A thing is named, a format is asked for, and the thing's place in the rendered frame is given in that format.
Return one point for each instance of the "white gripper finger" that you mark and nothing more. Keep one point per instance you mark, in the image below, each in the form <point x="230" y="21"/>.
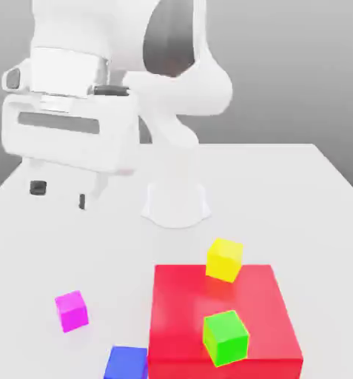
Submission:
<point x="96" y="186"/>
<point x="38" y="187"/>

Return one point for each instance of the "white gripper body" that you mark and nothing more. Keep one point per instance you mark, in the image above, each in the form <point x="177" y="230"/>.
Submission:
<point x="63" y="145"/>

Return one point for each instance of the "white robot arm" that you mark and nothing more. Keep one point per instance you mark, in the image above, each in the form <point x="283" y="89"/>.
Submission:
<point x="176" y="88"/>

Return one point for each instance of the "small magenta cube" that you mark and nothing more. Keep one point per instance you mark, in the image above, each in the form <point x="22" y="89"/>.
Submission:
<point x="72" y="312"/>

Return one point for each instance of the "small yellow cube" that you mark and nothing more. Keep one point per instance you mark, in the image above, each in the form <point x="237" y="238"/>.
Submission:
<point x="223" y="260"/>

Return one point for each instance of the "small blue cube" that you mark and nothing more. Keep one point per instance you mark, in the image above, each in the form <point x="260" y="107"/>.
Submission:
<point x="125" y="364"/>

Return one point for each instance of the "small green cube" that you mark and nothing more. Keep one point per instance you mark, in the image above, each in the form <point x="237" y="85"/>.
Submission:
<point x="226" y="340"/>

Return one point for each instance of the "large red box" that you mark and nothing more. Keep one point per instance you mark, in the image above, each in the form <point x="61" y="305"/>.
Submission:
<point x="182" y="319"/>

